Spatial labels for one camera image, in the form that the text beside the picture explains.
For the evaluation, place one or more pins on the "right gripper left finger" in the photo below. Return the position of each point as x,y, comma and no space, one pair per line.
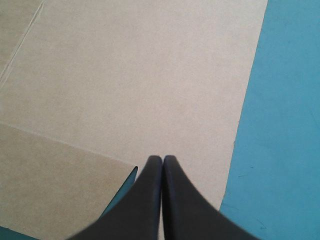
140,207

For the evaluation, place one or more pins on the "brown cardboard box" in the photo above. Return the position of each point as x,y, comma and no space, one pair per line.
120,82

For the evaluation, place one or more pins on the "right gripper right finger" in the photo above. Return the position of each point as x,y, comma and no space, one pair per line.
190,212

